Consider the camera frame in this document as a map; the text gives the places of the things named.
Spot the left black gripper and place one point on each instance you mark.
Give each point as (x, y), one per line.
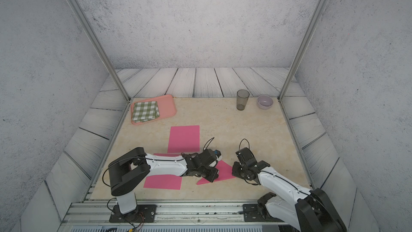
(214, 176)

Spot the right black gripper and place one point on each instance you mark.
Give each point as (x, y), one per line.
(236, 164)

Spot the pink square paper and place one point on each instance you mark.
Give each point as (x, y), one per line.
(225, 171)

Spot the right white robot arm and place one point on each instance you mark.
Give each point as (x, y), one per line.
(304, 209)

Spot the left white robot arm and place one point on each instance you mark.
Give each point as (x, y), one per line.
(126, 172)

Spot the pink paper far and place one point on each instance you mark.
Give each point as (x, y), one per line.
(184, 139)

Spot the pink paper near left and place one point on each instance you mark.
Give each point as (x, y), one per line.
(167, 182)

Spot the lilac bowl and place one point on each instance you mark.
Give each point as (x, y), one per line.
(264, 102)

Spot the pink plastic tray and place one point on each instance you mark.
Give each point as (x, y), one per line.
(166, 107)

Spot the grey translucent cup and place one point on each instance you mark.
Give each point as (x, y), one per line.
(242, 99)

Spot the green checkered cloth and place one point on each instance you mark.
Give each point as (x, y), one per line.
(145, 111)

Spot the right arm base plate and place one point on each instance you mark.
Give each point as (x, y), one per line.
(257, 213)

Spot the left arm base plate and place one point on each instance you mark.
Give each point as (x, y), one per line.
(142, 214)

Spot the front aluminium rail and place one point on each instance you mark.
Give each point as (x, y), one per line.
(168, 213)

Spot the right aluminium frame post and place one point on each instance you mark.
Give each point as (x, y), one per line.
(316, 16)

